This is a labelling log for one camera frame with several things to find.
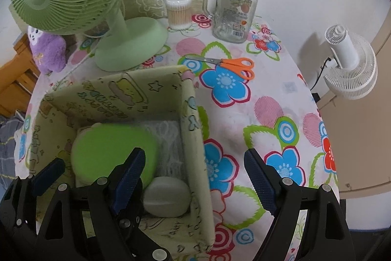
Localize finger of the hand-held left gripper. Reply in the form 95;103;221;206
0;158;65;226

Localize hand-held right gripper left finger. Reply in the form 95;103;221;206
32;147;173;261

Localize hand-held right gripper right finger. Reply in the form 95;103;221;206
243;148;356;261

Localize green round case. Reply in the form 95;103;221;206
71;123;158;185

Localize round white lid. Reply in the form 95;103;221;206
143;176;190;218

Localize grey plaid pillow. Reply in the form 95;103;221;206
0;114;26;188

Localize floral tablecloth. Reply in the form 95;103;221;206
14;13;339;261

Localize wooden chair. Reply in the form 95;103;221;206
0;33;40;118

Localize purple plush bunny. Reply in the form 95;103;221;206
27;25;68;76

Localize white clip fan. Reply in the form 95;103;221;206
324;24;378;100

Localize glass jar mug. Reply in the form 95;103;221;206
203;0;261;44

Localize cotton swab container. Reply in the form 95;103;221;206
165;0;192;30

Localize orange handled scissors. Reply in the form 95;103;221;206
185;56;255;80

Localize black fan cable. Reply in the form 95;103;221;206
310;57;332;90

